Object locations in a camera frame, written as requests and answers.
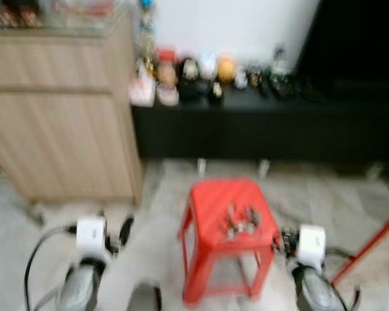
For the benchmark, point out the bunch of metal keys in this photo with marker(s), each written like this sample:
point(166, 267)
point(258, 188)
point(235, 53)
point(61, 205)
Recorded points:
point(241, 221)

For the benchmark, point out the red plastic stool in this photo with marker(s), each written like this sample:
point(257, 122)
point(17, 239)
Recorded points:
point(211, 207)

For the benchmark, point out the black low tv bench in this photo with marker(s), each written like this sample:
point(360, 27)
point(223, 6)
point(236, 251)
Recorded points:
point(266, 126)

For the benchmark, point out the light wooden cabinet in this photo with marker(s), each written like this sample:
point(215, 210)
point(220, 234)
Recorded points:
point(58, 110)

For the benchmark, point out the pink white box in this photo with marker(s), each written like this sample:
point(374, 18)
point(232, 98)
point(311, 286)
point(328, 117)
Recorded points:
point(142, 89)

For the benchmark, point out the round pink tin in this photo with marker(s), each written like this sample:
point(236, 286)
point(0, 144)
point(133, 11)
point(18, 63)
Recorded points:
point(168, 94)

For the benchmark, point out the dark small ornament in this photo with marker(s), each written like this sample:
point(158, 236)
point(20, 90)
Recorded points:
point(272, 83)

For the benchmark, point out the small white figurine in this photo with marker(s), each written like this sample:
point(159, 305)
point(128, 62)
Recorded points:
point(240, 78)

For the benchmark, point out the red lid jar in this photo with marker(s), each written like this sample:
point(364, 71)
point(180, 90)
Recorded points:
point(166, 66)

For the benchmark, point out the black doll figurine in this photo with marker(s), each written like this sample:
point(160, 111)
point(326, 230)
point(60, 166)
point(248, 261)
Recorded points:
point(190, 74)

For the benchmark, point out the clear bottle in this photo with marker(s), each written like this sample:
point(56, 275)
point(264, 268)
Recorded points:
point(280, 59)

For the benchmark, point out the orange figurine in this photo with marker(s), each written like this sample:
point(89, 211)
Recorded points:
point(226, 67)

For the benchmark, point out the tall blue gold ornament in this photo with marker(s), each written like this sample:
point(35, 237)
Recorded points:
point(146, 35)

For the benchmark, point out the black television screen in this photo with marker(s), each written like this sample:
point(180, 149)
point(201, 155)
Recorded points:
point(356, 39)

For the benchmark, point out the red brown cabinet ornament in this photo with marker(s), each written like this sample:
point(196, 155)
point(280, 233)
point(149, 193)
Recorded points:
point(16, 14)

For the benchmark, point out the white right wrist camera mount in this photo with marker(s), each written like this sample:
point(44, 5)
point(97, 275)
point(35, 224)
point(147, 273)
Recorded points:
point(311, 244)

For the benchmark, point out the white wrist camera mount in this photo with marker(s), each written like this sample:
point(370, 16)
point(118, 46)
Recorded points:
point(311, 244)
point(91, 236)

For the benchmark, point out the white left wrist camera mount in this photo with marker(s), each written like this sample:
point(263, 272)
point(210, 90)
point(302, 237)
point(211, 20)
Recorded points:
point(91, 236)

